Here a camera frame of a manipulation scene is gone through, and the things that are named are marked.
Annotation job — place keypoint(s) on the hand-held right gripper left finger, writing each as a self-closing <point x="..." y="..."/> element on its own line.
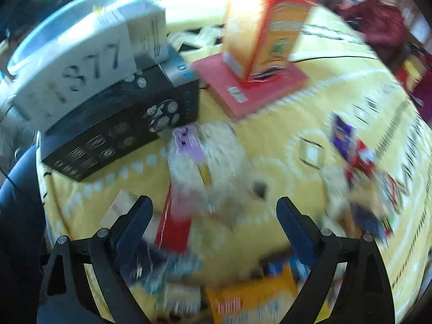
<point x="133" y="229"/>

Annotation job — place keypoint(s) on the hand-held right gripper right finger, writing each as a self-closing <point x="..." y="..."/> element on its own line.
<point x="297" y="229"/>

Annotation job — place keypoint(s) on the plain red snack packet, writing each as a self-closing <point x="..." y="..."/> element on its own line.
<point x="175" y="222"/>

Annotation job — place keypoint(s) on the yellow patterned bed sheet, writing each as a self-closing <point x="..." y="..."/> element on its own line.
<point x="276" y="135"/>

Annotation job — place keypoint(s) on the black box round pictures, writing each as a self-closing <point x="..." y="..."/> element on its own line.
<point x="111" y="131"/>

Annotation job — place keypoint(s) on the white snack packet purple label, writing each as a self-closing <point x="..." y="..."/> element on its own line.
<point x="219" y="162"/>

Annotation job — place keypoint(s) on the dark blue cloth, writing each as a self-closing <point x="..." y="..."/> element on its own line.
<point x="20" y="192"/>

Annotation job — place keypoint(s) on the red flat box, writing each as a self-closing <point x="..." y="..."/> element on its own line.
<point x="219" y="84"/>

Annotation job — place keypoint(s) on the white numbered card 377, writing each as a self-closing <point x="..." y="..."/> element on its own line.
<point x="84" y="64"/>

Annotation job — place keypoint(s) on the orange carton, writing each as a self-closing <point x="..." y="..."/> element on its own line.
<point x="249" y="30"/>

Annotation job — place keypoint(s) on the clear plastic basin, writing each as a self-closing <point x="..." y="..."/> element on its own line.
<point x="67" y="17"/>

